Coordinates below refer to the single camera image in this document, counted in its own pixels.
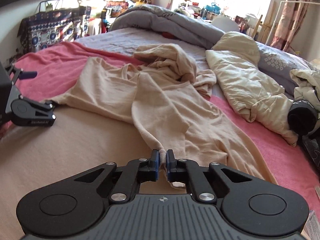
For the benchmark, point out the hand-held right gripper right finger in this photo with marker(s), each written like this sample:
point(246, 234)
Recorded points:
point(170, 163)

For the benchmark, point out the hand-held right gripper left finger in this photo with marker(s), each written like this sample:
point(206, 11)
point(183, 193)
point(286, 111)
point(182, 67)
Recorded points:
point(155, 163)

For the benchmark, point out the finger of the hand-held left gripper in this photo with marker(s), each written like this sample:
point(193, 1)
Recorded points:
point(27, 75)
point(51, 112)

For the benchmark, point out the beige long-sleeve shirt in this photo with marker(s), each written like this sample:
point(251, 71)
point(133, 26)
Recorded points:
point(100, 97)

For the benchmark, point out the beige pants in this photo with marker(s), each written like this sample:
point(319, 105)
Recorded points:
point(175, 57)

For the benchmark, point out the white clothes rack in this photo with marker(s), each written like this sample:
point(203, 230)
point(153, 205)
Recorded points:
point(300, 2)

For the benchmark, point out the pink blanket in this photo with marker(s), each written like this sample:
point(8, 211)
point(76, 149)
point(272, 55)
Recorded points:
point(50, 60)

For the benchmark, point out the blue patterned fabric bag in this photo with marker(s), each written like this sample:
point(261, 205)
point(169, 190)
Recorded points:
point(50, 30)

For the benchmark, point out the colourful printed bag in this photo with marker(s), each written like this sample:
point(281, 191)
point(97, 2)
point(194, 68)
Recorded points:
point(118, 8)

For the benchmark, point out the red cloth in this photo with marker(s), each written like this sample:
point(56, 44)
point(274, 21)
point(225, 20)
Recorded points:
point(167, 35)

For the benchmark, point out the dark rolled cloth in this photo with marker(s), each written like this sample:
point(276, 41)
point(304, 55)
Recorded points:
point(300, 115)

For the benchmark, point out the black printed bag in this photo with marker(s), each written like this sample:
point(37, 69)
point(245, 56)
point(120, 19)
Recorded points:
point(312, 147)

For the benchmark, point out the grey diamond-print pillow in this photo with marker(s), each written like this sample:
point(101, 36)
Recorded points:
point(277, 60)

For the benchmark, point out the white chair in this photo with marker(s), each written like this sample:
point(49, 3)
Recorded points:
point(223, 22)

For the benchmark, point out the white cardboard box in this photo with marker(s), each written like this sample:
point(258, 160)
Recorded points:
point(312, 222)

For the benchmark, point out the pile of windowsill clutter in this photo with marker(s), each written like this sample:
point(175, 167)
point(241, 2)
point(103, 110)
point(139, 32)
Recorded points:
point(190, 7)

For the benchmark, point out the blue plush toy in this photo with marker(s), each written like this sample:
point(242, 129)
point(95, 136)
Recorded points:
point(211, 7)

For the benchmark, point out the wooden easel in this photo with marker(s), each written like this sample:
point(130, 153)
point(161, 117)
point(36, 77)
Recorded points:
point(260, 27)

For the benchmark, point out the pink hanging curtain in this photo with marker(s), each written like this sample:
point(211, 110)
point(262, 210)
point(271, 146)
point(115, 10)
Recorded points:
point(295, 12)

